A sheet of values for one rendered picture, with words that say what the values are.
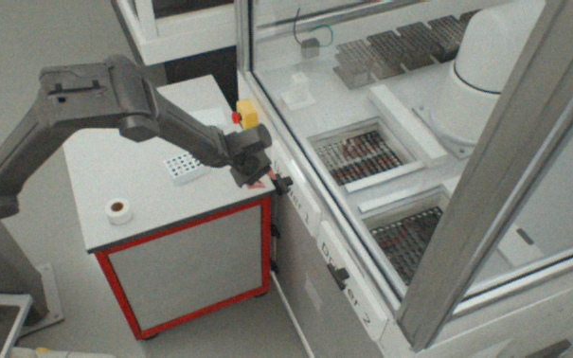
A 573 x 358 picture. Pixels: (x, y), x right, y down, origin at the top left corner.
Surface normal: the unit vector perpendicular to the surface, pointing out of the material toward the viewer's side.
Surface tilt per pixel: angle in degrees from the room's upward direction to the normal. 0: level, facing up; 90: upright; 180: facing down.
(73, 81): 30
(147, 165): 0
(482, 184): 90
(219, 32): 90
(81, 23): 0
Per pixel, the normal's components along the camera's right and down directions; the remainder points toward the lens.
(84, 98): 0.35, -0.27
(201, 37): 0.39, 0.71
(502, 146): -0.92, 0.29
